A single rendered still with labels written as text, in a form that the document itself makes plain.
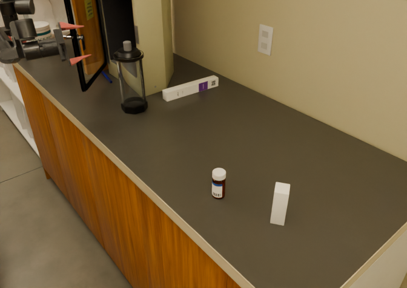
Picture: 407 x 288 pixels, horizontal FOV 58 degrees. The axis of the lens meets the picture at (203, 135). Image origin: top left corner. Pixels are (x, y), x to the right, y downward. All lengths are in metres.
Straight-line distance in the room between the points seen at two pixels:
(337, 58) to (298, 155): 0.37
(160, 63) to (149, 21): 0.18
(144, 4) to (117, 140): 0.52
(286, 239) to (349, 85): 0.64
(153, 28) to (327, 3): 0.64
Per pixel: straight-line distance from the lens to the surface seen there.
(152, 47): 1.52
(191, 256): 1.12
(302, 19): 1.43
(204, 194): 1.04
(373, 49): 1.30
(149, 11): 1.48
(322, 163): 1.21
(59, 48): 1.33
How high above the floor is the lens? 1.64
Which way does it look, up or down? 33 degrees down
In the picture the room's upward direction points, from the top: straight up
